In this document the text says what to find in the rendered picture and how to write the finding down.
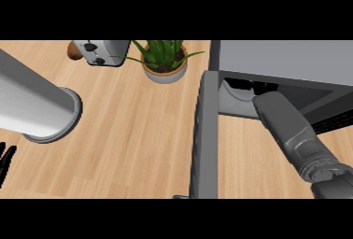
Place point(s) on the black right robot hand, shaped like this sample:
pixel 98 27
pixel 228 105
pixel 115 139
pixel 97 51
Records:
pixel 257 87

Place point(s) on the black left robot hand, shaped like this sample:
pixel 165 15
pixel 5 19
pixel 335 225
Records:
pixel 4 161

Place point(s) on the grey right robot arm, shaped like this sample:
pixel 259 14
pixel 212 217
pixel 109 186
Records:
pixel 293 133

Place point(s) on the dark grey microwave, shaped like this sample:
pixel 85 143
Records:
pixel 285 59

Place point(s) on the dark grey microwave door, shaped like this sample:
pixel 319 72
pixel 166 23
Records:
pixel 205 140

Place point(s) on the large pale grey cylinder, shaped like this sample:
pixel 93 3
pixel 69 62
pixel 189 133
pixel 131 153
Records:
pixel 31 102

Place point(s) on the green potted plant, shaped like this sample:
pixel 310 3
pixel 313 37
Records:
pixel 163 70

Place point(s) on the silver toaster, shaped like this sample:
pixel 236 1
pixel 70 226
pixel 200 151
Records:
pixel 107 51

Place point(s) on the brown rounded object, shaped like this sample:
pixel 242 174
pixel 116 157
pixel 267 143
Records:
pixel 72 53

